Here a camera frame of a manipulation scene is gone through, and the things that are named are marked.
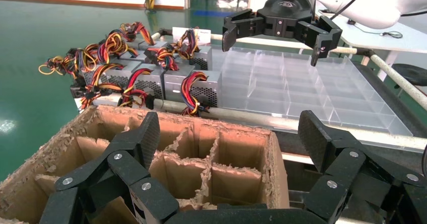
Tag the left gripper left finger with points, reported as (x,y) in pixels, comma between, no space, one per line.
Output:
(133,169)

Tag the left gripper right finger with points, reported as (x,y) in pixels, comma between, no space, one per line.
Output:
(347,169)

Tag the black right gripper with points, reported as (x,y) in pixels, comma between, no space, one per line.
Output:
(290,5)

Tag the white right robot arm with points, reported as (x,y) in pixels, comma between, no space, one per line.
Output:
(377,2)

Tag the clear acrylic divided tray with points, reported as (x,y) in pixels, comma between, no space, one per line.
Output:
(300,95)

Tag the brown divided cardboard box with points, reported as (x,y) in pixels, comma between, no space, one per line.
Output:
(240,149)

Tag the black round stool seat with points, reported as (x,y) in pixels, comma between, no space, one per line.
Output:
(413,74)

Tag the white background table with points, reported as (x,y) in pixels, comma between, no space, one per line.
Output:
(410,39)

